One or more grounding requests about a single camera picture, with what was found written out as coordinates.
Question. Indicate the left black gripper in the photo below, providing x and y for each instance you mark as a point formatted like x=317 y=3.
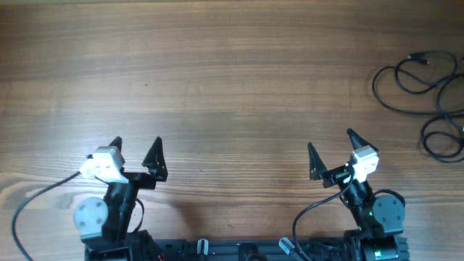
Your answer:
x=137 y=178

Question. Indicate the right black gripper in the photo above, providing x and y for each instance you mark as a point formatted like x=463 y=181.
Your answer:
x=338 y=174

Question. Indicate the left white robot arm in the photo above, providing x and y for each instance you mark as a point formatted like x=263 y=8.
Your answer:
x=104 y=222

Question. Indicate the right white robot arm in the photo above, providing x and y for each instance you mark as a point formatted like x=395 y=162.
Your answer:
x=379 y=215

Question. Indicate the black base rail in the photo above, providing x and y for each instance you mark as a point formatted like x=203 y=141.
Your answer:
x=253 y=250

